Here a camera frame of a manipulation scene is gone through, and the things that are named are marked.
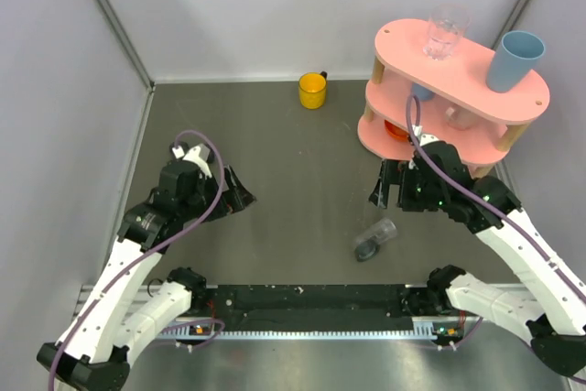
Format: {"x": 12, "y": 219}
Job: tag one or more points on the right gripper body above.
{"x": 418, "y": 195}

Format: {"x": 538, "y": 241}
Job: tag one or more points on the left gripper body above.
{"x": 202, "y": 200}

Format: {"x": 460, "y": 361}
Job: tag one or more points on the clear trap with grey nut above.
{"x": 367, "y": 245}

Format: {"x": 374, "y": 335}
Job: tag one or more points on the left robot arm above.
{"x": 98, "y": 350}

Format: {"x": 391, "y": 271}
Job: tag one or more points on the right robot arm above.
{"x": 552, "y": 322}

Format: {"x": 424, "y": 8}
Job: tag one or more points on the orange bowl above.
{"x": 396, "y": 132}

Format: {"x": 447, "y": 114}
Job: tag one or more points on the pink translucent mug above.
{"x": 459, "y": 118}

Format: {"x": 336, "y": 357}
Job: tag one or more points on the small blue cup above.
{"x": 422, "y": 93}

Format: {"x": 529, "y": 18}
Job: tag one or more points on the pink three-tier shelf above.
{"x": 459, "y": 80}

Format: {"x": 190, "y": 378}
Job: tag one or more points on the yellow mug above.
{"x": 312, "y": 89}

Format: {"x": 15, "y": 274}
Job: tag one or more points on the clear drinking glass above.
{"x": 447, "y": 26}

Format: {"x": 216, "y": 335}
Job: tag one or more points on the tall blue cup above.
{"x": 517, "y": 54}

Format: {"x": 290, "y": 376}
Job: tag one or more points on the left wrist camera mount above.
{"x": 200, "y": 155}

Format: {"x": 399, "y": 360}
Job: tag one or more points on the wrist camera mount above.
{"x": 200, "y": 155}
{"x": 419, "y": 140}

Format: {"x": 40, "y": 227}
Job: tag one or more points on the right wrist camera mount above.
{"x": 419, "y": 140}

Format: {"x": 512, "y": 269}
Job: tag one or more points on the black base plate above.
{"x": 320, "y": 307}

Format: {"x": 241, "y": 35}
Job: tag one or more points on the grey slotted cable duct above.
{"x": 417, "y": 331}

